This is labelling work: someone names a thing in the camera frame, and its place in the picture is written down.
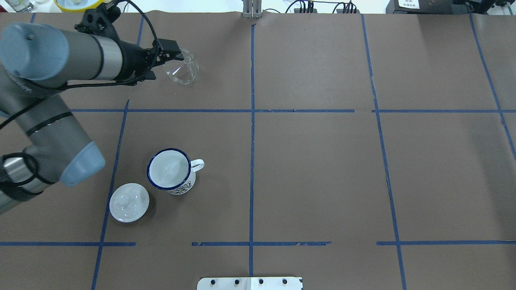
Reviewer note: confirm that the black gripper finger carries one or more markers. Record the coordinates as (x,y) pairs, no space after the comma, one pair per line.
(168,50)

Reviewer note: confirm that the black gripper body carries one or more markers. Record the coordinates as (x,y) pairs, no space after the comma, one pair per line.
(133,60)

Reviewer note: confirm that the white ceramic lid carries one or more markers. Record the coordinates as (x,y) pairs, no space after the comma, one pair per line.
(129,202)

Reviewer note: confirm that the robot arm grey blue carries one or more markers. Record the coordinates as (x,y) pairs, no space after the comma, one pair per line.
(38,62)

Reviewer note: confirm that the yellow round container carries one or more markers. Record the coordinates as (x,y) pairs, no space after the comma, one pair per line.
(78,5)

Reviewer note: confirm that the white enamel mug blue rim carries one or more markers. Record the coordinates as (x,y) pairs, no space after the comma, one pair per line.
(171,170)

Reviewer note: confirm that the black box with label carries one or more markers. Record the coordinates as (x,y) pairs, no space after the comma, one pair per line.
(431,7)

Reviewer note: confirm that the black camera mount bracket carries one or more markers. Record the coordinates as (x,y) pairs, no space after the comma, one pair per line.
(100,20)

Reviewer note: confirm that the aluminium frame post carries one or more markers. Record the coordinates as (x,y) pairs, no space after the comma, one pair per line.
(252,9)

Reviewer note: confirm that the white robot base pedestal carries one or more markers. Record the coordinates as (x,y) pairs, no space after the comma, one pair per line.
(251,283)

